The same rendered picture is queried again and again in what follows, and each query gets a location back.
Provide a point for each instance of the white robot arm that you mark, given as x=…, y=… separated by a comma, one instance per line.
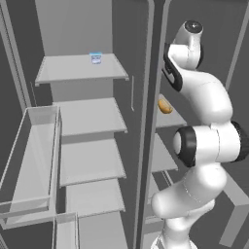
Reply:
x=207, y=97

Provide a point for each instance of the grey fridge shelf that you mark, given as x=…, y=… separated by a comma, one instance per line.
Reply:
x=94, y=197
x=90, y=160
x=90, y=115
x=74, y=67

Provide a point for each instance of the grey freezer shelf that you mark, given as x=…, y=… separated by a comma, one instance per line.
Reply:
x=151, y=189
x=160, y=155
x=168, y=120

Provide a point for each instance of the orange brown frozen steak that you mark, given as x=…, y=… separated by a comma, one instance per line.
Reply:
x=165, y=106

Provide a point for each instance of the grey fridge freezer cabinet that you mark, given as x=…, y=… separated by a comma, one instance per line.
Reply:
x=142, y=64

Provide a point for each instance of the grey fridge door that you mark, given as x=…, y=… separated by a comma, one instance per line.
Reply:
x=9, y=84

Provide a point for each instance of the grey freezer door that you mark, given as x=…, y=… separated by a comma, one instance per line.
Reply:
x=238, y=48

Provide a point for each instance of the grey freezer door bin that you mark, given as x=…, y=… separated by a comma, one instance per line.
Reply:
x=236, y=207

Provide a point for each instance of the blue white jar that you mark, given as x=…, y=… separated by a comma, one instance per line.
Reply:
x=95, y=58

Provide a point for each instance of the large clear door bin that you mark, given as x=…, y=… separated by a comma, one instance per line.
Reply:
x=32, y=162

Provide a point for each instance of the small clear door bin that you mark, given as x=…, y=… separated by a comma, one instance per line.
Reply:
x=66, y=231

